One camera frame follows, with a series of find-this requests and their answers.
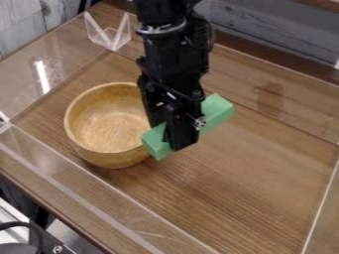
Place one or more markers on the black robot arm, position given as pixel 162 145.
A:
pixel 160 11

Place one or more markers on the clear acrylic corner bracket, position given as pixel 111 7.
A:
pixel 110 38

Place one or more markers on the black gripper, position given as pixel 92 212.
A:
pixel 172 66

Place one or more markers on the black metal frame with bolt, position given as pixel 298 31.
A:
pixel 54 245

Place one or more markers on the brown wooden bowl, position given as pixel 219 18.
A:
pixel 104 123

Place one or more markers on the green rectangular block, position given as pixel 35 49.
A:
pixel 218 110

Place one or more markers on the clear acrylic tray wall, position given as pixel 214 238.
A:
pixel 103 214

